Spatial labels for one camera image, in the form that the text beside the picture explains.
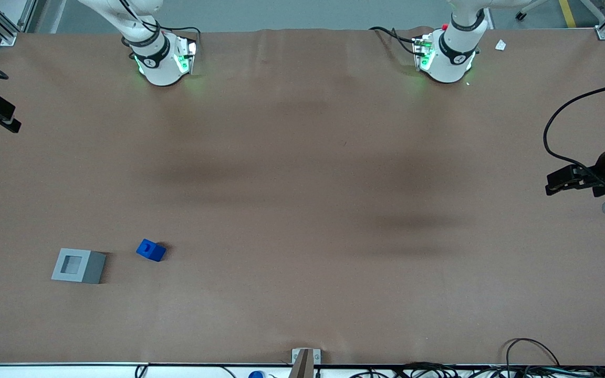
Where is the black cable bundle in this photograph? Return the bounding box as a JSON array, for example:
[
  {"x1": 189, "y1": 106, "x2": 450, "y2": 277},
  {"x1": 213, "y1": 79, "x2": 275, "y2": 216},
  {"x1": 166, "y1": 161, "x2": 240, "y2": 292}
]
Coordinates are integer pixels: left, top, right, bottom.
[{"x1": 352, "y1": 361, "x2": 605, "y2": 378}]

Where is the brown table cover sheet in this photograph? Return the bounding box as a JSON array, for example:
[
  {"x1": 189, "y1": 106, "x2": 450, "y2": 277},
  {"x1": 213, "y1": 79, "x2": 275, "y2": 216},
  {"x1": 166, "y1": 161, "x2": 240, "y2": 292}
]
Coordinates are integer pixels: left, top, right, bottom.
[{"x1": 0, "y1": 26, "x2": 605, "y2": 366}]

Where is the gray square base block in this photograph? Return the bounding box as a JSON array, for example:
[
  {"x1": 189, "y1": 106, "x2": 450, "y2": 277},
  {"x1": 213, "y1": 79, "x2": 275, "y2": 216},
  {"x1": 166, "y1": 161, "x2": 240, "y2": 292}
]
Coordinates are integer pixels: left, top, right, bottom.
[{"x1": 51, "y1": 248, "x2": 107, "y2": 285}]

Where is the black arm base cable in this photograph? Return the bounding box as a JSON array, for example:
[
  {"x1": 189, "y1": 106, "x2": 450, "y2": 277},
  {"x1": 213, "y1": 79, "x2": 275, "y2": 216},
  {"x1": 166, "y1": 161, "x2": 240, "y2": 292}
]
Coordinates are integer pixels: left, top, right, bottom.
[
  {"x1": 369, "y1": 26, "x2": 424, "y2": 57},
  {"x1": 118, "y1": 0, "x2": 202, "y2": 59}
]

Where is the black left arm base cable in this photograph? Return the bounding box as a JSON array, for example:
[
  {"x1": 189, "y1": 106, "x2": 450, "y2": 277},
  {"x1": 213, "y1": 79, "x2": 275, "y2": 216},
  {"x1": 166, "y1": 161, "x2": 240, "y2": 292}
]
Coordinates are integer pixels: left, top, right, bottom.
[{"x1": 369, "y1": 26, "x2": 424, "y2": 57}]

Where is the blue plastic part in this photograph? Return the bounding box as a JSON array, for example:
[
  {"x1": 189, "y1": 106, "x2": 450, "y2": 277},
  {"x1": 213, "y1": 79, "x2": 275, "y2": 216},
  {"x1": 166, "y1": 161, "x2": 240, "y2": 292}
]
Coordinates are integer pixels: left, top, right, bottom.
[{"x1": 136, "y1": 239, "x2": 167, "y2": 263}]

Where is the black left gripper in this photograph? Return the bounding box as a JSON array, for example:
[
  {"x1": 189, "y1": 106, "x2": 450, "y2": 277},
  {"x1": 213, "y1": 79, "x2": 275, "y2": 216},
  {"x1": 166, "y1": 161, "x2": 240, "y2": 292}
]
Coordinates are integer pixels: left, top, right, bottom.
[{"x1": 545, "y1": 142, "x2": 605, "y2": 199}]

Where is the black looped cable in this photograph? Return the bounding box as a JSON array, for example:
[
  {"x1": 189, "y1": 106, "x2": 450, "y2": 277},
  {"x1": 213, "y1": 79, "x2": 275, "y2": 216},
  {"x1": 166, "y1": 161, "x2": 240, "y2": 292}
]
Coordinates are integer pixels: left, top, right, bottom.
[{"x1": 505, "y1": 338, "x2": 561, "y2": 366}]

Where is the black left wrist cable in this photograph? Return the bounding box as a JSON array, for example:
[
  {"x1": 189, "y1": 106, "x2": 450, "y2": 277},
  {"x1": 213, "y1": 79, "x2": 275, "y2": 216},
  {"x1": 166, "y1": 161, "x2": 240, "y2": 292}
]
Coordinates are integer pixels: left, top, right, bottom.
[{"x1": 543, "y1": 81, "x2": 605, "y2": 182}]

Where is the metal camera post bracket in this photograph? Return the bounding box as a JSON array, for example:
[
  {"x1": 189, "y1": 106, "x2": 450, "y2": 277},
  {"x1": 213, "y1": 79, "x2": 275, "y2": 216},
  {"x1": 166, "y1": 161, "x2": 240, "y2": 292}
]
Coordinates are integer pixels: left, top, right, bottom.
[{"x1": 291, "y1": 348, "x2": 322, "y2": 378}]

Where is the black right arm base cable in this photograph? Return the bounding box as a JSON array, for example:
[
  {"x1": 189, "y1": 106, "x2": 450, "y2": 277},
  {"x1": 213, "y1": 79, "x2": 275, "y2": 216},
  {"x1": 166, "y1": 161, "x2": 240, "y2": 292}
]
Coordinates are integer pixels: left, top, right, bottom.
[{"x1": 118, "y1": 0, "x2": 202, "y2": 59}]

